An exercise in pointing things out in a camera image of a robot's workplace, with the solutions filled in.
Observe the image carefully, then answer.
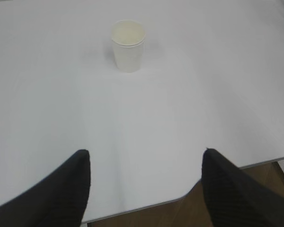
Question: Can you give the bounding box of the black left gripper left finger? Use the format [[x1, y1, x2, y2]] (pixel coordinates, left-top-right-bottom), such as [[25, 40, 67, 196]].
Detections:
[[0, 149, 91, 227]]

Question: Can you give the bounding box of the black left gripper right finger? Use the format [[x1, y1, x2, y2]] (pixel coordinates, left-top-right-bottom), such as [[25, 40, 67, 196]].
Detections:
[[201, 148, 284, 227]]

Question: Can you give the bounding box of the white paper cup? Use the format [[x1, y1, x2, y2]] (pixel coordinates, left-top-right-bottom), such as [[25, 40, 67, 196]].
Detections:
[[111, 20, 146, 73]]

